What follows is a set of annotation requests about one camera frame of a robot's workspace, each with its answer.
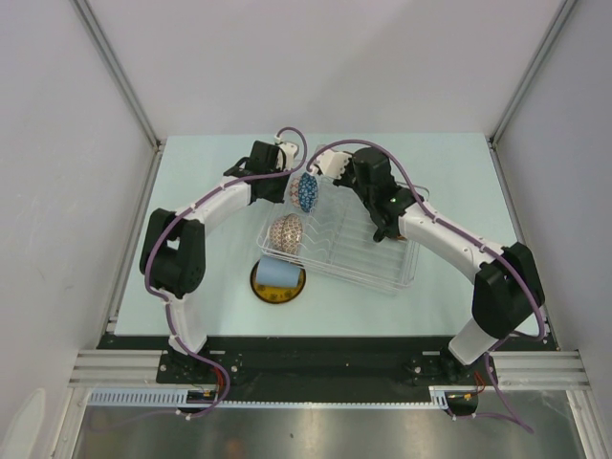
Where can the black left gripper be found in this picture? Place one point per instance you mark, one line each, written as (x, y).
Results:
(279, 196)

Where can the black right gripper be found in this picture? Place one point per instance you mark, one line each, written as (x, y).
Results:
(343, 181)

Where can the blue patterned bowl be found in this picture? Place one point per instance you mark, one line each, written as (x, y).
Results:
(304, 192)

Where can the white wire dish rack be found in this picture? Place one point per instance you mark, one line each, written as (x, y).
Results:
(338, 241)

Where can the brown patterned bowl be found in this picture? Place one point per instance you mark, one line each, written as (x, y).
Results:
(285, 233)

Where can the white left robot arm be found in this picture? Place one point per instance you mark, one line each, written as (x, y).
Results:
(173, 259)

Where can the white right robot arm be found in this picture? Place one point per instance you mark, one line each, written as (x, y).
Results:
(506, 284)

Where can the light blue plastic cup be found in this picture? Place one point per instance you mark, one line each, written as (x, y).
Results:
(274, 272)

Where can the yellow round saucer plate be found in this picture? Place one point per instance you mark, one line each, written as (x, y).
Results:
(275, 295)

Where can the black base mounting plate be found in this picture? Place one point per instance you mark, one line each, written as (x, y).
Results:
(328, 369)

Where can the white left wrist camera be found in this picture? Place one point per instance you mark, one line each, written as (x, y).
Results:
(287, 152)

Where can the aluminium frame rail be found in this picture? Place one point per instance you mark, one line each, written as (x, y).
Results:
(515, 370)

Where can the white slotted cable duct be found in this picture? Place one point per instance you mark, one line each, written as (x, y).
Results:
(198, 400)

